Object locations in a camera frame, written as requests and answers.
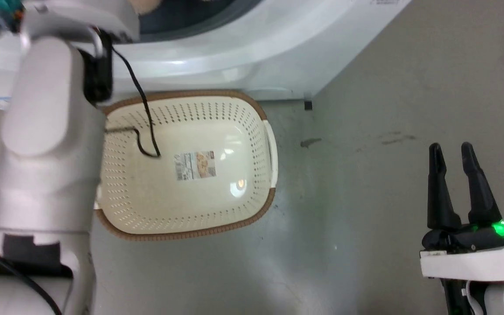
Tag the white washing machine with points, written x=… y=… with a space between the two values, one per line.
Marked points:
x=243 y=57

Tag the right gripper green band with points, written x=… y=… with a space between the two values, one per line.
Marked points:
x=475 y=258

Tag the black washing machine foot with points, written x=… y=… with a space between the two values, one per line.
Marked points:
x=308 y=105

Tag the printed label sticker in basket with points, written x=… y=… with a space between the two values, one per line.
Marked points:
x=195 y=166

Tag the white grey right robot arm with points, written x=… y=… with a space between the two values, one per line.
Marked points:
x=503 y=299

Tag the dark washing machine drum opening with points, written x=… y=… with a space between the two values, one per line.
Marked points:
x=190 y=15

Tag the cream laundry basket brown rim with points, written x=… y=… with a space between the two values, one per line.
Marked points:
x=199 y=205

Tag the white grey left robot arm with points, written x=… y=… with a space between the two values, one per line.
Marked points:
x=46 y=144

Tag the beige plush toy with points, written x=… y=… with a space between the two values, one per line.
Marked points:
x=146 y=5

